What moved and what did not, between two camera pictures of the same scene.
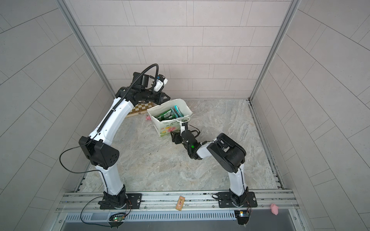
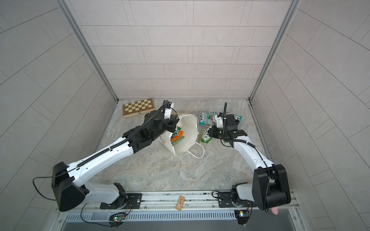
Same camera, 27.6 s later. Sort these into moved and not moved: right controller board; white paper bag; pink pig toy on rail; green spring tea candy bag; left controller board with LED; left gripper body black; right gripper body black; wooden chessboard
Moved: right gripper body black; white paper bag; green spring tea candy bag; left gripper body black
Not moved: wooden chessboard; pink pig toy on rail; left controller board with LED; right controller board
